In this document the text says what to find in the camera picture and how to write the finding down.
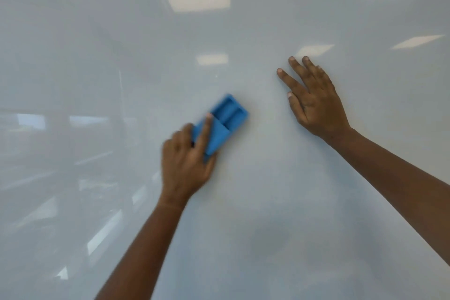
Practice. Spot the person's left hand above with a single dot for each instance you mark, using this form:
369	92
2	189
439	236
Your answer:
184	169

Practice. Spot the person's right hand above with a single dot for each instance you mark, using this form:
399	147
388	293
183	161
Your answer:
318	106

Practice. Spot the person's right middle finger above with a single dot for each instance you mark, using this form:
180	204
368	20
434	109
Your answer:
298	68

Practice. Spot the person's left thumb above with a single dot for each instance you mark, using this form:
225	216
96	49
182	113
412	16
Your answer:
211	165

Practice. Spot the person's right thumb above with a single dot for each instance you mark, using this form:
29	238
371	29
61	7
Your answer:
295	108

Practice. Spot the blue whiteboard eraser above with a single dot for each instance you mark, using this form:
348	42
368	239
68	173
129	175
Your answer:
230	115

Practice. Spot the person's right forearm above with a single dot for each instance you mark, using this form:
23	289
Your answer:
397	180

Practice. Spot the person's left forearm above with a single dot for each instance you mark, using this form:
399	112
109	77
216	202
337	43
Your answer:
146	254

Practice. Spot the white glossy whiteboard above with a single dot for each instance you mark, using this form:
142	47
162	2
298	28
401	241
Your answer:
105	64

